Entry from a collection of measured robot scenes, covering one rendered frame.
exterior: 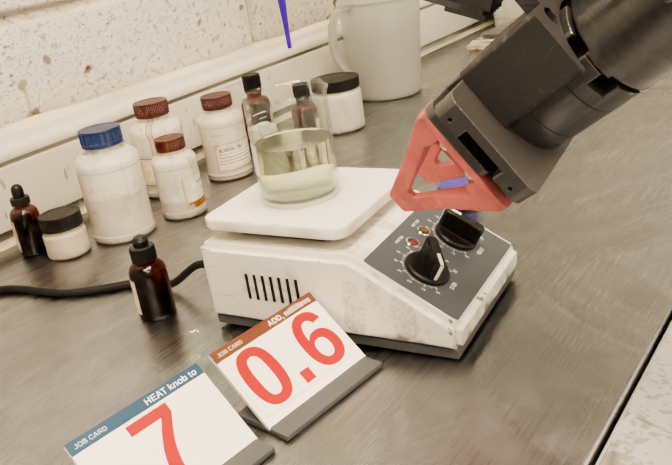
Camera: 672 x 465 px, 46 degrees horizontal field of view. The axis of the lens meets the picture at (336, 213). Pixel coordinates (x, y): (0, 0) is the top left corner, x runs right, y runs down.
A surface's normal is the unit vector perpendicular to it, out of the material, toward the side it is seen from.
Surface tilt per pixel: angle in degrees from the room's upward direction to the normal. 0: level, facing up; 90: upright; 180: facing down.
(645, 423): 0
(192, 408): 40
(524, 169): 55
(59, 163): 90
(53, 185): 90
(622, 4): 75
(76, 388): 0
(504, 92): 98
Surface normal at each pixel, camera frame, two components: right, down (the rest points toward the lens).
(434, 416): -0.14, -0.92
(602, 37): -0.67, 0.27
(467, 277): 0.31, -0.77
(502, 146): 0.55, -0.44
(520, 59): -0.50, 0.51
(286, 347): 0.37, -0.62
